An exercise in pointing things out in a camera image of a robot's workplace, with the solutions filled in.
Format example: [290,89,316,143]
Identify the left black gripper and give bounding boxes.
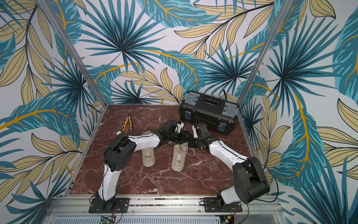
[168,129,194,145]

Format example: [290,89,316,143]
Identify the beige sneaker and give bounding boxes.
[142,147,155,167]
[171,142,188,172]

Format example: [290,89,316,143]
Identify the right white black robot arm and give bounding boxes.
[192,124,270,204]

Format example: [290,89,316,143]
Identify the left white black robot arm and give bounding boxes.
[91,120,186,210]

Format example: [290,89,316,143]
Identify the black grey toolbox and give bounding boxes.
[179,91,239,136]

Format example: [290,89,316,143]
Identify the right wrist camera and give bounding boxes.
[192,125,198,139]

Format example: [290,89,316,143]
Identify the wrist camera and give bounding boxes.
[175,122,184,133]
[192,125,198,139]

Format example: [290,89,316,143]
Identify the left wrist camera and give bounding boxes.
[175,122,184,133]

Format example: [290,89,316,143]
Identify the yellow handled pliers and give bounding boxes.
[123,113,133,132]

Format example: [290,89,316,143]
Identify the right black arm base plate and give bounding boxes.
[200,197,242,214]

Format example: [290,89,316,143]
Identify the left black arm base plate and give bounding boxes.
[89,197,130,214]

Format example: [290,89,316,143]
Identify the right aluminium corner post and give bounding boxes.
[237,1,293,106]

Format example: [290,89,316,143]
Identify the aluminium corner post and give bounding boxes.
[37,0,107,108]
[237,1,293,106]

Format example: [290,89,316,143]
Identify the aluminium front rail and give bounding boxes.
[43,195,288,224]

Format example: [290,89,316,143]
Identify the left aluminium corner post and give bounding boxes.
[37,0,107,108]

